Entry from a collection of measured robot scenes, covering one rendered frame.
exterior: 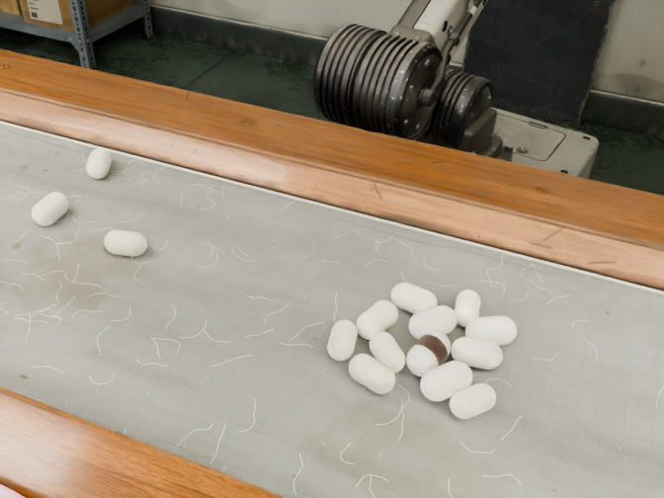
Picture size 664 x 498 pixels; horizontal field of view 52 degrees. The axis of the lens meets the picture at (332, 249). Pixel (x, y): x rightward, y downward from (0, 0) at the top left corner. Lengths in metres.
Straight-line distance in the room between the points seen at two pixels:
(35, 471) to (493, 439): 0.27
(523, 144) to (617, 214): 0.73
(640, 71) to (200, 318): 2.20
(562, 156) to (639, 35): 1.23
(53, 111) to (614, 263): 0.57
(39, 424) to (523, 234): 0.40
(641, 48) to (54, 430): 2.32
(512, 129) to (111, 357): 1.05
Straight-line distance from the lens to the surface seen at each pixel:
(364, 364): 0.46
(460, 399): 0.45
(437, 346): 0.48
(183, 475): 0.40
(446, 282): 0.56
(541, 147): 1.36
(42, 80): 0.85
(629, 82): 2.59
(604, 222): 0.63
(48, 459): 0.43
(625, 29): 2.53
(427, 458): 0.44
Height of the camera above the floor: 1.10
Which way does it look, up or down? 38 degrees down
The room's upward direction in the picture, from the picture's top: 3 degrees clockwise
